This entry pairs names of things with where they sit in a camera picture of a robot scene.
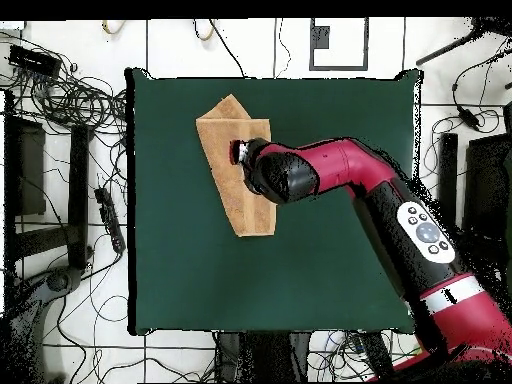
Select orange terry towel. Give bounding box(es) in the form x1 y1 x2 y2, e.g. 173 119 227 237
194 93 278 238

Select dark green table cloth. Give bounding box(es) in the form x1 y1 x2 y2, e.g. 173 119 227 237
124 67 421 336

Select long black power strip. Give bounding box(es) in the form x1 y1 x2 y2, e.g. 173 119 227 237
93 186 127 255

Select dark grey floor plate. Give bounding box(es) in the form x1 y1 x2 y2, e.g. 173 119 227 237
311 25 331 50

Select grey wheeled stand base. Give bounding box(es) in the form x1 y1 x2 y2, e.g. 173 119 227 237
7 265 85 383

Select black hub box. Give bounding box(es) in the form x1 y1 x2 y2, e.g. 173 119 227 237
8 43 63 78

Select black tripod leg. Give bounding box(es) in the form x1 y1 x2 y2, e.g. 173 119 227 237
415 16 512 67

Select wide black power strip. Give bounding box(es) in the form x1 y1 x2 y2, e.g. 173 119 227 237
355 331 395 379

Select tan cord loop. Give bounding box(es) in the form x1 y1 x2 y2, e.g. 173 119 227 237
101 19 127 36
194 19 217 42

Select black metal stand frame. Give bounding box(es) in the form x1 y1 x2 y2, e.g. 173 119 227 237
3 89 95 271
435 101 512 277

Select grey square floor frame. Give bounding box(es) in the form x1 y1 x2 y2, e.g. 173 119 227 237
308 17 370 72

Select tangled black cables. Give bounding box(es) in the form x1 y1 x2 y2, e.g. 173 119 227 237
0 31 129 137

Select black robot pedestal frame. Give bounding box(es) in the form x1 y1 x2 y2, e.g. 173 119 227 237
215 330 312 383

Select black power adapter with cable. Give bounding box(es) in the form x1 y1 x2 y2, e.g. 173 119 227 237
451 51 505 133

